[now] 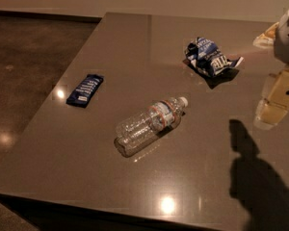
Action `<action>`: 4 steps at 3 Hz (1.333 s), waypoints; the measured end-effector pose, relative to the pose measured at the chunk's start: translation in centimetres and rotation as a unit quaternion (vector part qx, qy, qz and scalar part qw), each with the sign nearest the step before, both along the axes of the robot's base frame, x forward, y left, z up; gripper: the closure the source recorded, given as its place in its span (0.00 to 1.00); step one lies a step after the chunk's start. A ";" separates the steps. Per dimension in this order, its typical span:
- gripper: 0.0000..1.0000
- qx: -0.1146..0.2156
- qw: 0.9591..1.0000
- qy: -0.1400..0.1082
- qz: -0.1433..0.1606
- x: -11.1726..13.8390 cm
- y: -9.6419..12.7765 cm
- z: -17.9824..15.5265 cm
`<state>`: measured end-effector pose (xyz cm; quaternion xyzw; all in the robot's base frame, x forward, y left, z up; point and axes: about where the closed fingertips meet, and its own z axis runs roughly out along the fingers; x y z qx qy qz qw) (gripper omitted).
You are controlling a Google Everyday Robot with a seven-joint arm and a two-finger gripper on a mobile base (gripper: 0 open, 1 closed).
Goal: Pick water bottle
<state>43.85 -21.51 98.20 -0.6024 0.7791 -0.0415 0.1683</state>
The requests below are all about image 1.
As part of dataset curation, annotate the dark blue snack bar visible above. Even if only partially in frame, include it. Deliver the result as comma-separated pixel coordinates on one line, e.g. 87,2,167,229
66,74,104,108

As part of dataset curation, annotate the crumpled blue chip bag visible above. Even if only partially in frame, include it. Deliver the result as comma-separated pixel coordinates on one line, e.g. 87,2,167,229
185,37,244,78

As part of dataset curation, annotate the clear plastic water bottle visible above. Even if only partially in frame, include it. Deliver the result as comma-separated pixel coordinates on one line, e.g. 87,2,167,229
114,97,189,158

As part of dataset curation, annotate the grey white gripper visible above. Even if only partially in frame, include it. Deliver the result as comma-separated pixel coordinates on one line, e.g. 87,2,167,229
252,9,289,130

